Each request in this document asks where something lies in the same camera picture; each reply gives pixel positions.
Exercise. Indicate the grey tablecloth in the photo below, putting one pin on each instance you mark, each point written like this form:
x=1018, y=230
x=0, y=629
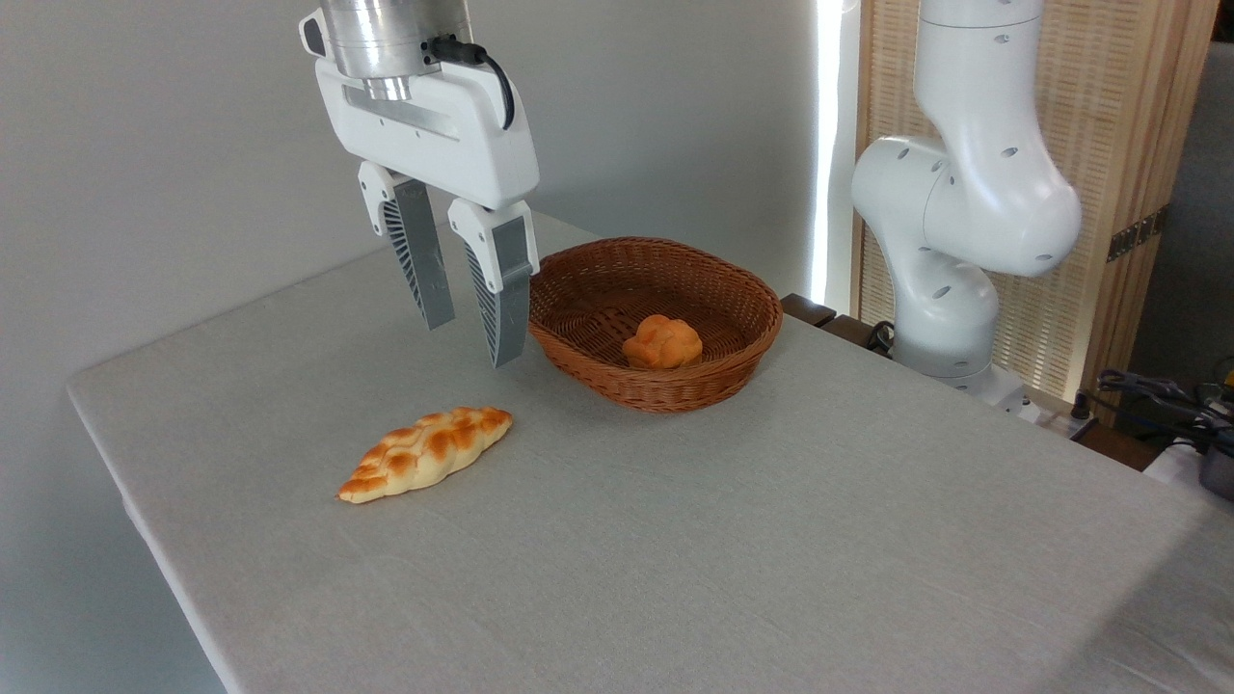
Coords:
x=771, y=540

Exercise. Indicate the black screen hinge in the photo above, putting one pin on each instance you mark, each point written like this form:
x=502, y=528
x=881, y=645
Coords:
x=1138, y=234

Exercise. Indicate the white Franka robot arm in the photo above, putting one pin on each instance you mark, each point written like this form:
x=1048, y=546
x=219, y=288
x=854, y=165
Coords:
x=974, y=193

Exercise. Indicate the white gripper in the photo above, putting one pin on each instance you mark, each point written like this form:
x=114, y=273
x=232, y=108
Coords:
x=453, y=135

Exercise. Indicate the brown wicker basket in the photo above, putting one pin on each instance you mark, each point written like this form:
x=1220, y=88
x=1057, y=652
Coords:
x=598, y=289

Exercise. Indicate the wooden folding screen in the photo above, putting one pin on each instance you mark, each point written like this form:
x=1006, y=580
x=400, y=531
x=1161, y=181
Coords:
x=1109, y=116

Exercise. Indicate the round orange bread bun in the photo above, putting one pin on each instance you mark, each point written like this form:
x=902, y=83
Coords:
x=663, y=342

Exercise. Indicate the long braided bread loaf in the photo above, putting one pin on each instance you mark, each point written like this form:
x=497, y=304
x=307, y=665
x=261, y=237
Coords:
x=424, y=453

